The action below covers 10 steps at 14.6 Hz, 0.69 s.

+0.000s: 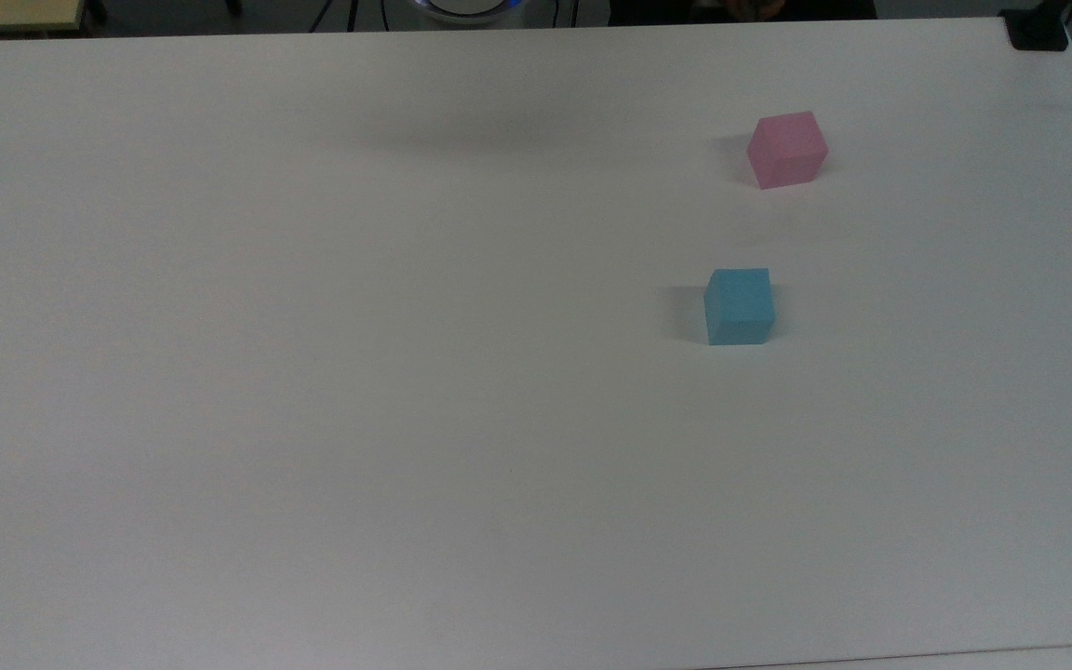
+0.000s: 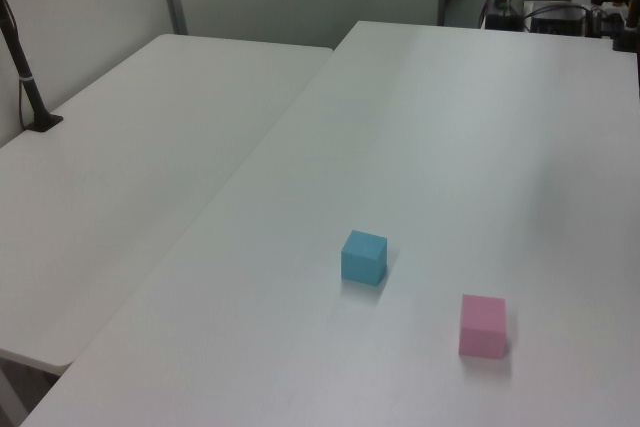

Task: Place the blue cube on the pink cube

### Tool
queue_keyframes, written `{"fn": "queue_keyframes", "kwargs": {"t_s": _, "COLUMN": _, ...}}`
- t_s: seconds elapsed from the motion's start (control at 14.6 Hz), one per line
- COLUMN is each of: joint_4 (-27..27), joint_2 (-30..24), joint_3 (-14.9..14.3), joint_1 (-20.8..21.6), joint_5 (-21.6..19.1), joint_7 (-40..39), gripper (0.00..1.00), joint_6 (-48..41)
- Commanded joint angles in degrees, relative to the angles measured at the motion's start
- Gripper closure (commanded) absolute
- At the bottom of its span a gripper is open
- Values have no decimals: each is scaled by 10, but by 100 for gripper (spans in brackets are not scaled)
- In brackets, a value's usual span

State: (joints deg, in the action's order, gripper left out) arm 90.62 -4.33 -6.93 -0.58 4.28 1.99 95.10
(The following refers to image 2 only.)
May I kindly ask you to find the blue cube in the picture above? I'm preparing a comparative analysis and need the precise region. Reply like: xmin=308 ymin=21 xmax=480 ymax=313
xmin=340 ymin=229 xmax=389 ymax=287

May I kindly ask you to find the pink cube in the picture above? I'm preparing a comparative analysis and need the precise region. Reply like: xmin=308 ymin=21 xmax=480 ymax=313
xmin=458 ymin=293 xmax=507 ymax=360

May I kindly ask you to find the white adjoining table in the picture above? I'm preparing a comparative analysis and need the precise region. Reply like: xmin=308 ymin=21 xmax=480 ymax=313
xmin=0 ymin=33 xmax=335 ymax=376

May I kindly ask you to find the small black device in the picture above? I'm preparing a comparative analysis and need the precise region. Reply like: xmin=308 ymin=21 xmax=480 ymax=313
xmin=486 ymin=10 xmax=524 ymax=32

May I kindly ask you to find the black electronics box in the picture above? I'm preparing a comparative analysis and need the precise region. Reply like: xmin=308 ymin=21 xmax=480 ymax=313
xmin=528 ymin=5 xmax=587 ymax=37

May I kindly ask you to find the black table clamp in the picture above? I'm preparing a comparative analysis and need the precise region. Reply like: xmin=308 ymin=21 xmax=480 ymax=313
xmin=610 ymin=21 xmax=640 ymax=54

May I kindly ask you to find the black camera stand pole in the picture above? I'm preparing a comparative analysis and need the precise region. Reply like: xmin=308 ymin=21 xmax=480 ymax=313
xmin=0 ymin=0 xmax=65 ymax=134

